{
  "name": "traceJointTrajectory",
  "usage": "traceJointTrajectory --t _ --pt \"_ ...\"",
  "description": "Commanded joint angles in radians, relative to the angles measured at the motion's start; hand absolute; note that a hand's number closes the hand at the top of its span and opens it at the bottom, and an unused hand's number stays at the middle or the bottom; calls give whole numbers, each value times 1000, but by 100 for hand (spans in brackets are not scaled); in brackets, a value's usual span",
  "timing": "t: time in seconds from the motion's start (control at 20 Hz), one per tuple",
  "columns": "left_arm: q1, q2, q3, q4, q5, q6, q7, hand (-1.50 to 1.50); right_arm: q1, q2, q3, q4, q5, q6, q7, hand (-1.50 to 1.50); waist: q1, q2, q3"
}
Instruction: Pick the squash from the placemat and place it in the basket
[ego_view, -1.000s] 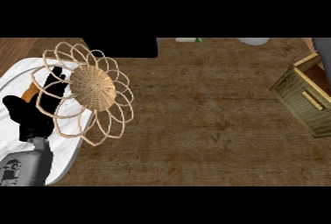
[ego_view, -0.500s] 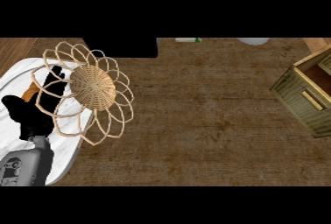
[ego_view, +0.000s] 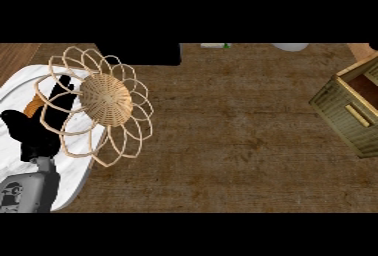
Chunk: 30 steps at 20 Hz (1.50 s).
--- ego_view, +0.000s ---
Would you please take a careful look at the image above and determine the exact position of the open wooden drawer box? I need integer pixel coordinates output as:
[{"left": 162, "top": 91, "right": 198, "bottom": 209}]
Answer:
[{"left": 333, "top": 53, "right": 378, "bottom": 118}]

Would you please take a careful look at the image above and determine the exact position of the wicker basket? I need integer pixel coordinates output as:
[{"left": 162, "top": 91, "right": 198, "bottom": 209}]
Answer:
[{"left": 34, "top": 45, "right": 155, "bottom": 168}]

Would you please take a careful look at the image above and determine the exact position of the white and green bottle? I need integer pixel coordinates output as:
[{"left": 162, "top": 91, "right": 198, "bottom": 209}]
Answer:
[{"left": 199, "top": 42, "right": 233, "bottom": 50}]

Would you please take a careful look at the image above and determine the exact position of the orange squash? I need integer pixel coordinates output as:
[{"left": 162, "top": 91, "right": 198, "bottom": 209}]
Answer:
[{"left": 22, "top": 93, "right": 47, "bottom": 118}]

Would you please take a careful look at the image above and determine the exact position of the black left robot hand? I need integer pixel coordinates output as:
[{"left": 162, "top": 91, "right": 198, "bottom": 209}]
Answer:
[{"left": 0, "top": 74, "right": 76, "bottom": 163}]

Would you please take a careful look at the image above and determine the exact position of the pale grey round object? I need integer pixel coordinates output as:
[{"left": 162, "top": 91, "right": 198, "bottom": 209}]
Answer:
[{"left": 270, "top": 42, "right": 311, "bottom": 53}]

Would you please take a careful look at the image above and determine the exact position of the white marble placemat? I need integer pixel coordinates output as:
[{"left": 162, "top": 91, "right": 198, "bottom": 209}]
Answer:
[{"left": 0, "top": 64, "right": 108, "bottom": 212}]

